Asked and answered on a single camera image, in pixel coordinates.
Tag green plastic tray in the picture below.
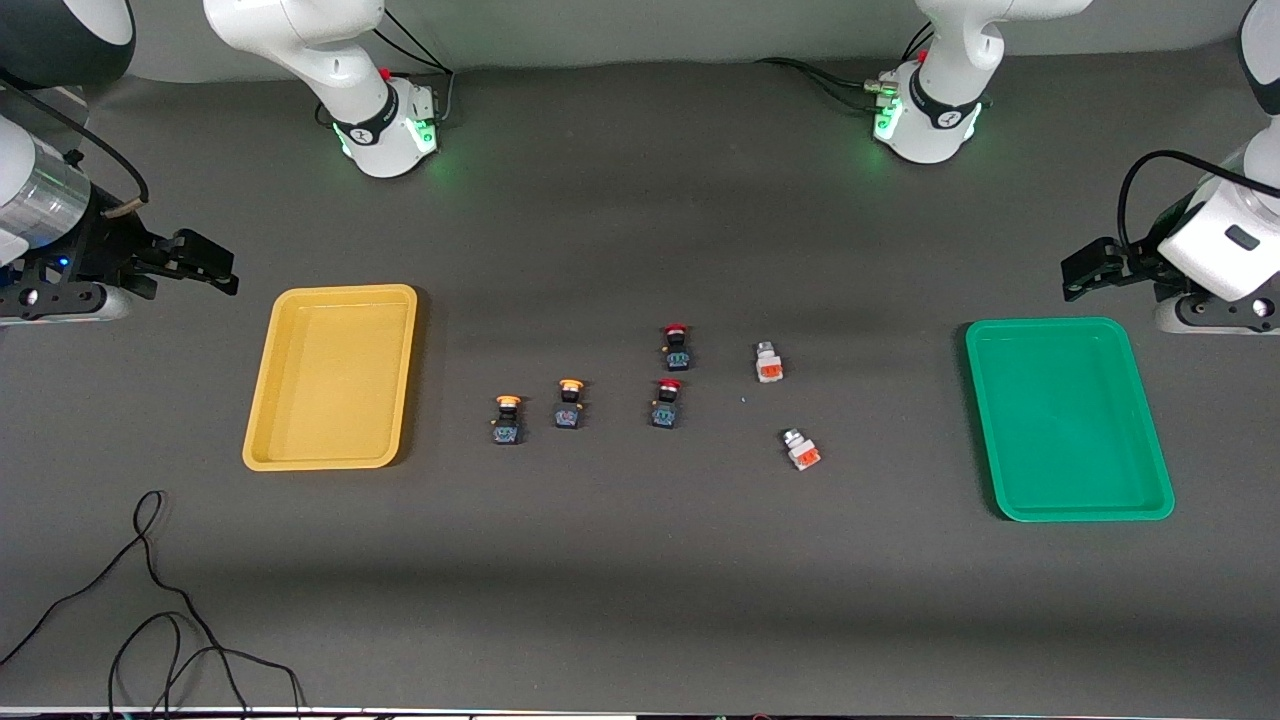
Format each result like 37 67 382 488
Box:
965 317 1176 523

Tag yellow plastic tray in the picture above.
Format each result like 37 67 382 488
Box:
242 284 419 472

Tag dark grey table mat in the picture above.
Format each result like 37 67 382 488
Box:
0 40 1280 716

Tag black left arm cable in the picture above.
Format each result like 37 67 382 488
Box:
1118 150 1280 251

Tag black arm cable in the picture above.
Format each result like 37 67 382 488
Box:
1118 150 1280 251
0 68 151 216

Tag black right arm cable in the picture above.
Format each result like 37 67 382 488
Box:
0 68 151 216

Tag thin black loose cable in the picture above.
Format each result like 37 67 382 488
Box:
0 490 306 716

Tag black right arm base cables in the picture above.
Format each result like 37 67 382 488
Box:
372 5 456 126

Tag black arm base cables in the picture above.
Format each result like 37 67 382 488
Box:
372 5 456 126
755 20 936 111

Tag black left arm base cables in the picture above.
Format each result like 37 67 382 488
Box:
755 20 936 111

